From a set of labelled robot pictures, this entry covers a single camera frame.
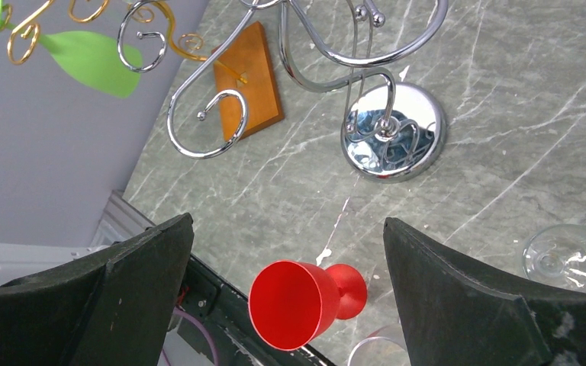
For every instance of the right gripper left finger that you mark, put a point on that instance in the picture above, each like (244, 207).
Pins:
(112, 307)

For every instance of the red plastic wine glass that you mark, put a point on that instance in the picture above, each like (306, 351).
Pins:
(291, 303)

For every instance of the orange wooden rack base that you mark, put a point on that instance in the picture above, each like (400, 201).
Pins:
(246, 66)

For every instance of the aluminium frame rail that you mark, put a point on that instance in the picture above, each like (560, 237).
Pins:
(119, 222)

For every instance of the green plastic wine glass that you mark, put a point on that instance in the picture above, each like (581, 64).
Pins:
(88, 57)

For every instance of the chrome wine glass rack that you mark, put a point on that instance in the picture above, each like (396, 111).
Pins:
(391, 132)

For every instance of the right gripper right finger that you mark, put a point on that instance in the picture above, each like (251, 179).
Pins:
(456, 310)

